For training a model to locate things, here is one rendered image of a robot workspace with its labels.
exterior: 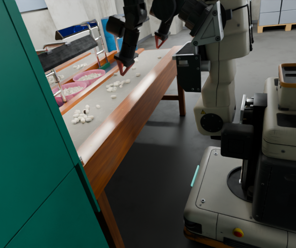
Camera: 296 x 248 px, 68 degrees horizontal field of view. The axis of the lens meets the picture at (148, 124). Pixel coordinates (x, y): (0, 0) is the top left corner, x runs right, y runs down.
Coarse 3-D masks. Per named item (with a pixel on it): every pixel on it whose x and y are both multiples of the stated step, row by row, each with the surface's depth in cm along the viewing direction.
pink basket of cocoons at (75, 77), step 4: (84, 72) 190; (88, 72) 191; (92, 72) 191; (96, 72) 191; (100, 72) 189; (104, 72) 179; (76, 76) 184; (80, 76) 188; (84, 76) 190; (100, 76) 173; (88, 80) 169; (92, 80) 170; (88, 84) 172
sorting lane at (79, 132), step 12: (144, 60) 203; (156, 60) 197; (132, 72) 178; (144, 72) 173; (108, 84) 162; (132, 84) 155; (96, 96) 145; (108, 96) 142; (120, 96) 139; (72, 108) 135; (84, 108) 132; (96, 108) 130; (108, 108) 128; (96, 120) 117; (72, 132) 110; (84, 132) 108
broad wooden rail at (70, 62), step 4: (88, 52) 259; (80, 56) 247; (84, 56) 249; (72, 60) 236; (76, 60) 237; (64, 64) 225; (68, 64) 226; (56, 68) 216; (60, 68) 216; (48, 72) 208; (56, 72) 211
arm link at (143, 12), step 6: (126, 0) 74; (132, 0) 73; (138, 0) 74; (126, 6) 75; (132, 6) 74; (138, 6) 74; (144, 6) 78; (126, 12) 76; (138, 12) 74; (144, 12) 78; (138, 18) 76; (144, 18) 79
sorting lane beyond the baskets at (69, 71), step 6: (102, 54) 250; (84, 60) 239; (90, 60) 235; (96, 60) 231; (72, 66) 223; (60, 72) 210; (66, 72) 207; (72, 72) 204; (66, 78) 191; (54, 84) 182
